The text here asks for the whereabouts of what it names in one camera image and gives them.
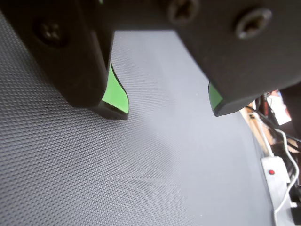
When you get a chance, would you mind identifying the black power plug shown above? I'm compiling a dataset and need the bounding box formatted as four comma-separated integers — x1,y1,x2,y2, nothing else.
289,185,301,226

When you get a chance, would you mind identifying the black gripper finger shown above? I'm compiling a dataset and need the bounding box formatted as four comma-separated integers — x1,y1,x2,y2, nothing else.
164,0,301,117

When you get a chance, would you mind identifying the thin white cable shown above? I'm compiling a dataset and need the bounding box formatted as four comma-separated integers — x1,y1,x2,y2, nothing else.
272,127,301,223

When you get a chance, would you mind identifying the grey rubber mat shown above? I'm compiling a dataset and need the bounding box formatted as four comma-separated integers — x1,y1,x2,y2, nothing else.
0,9,277,226

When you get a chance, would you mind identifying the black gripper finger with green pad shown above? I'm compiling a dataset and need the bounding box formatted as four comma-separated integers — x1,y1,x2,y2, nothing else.
0,0,130,121

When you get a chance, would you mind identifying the white printed card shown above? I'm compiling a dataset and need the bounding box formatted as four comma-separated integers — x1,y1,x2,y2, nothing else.
267,90,292,126

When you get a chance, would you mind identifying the white power strip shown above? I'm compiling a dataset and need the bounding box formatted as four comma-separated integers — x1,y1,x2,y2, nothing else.
260,155,301,226

